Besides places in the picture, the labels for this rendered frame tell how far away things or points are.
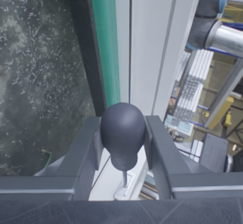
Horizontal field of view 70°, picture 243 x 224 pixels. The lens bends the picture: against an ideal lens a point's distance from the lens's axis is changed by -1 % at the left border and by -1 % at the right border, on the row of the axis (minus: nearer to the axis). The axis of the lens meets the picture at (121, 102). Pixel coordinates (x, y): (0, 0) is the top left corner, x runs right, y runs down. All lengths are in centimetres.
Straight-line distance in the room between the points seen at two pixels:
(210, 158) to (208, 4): 76
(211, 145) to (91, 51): 35
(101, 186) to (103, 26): 24
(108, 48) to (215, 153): 34
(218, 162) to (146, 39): 32
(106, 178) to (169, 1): 27
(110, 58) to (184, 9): 9
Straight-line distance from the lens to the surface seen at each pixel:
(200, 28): 105
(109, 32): 20
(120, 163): 17
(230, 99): 511
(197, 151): 45
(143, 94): 29
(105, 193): 32
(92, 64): 23
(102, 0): 18
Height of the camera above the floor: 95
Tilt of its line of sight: 17 degrees down
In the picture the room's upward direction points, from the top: 111 degrees clockwise
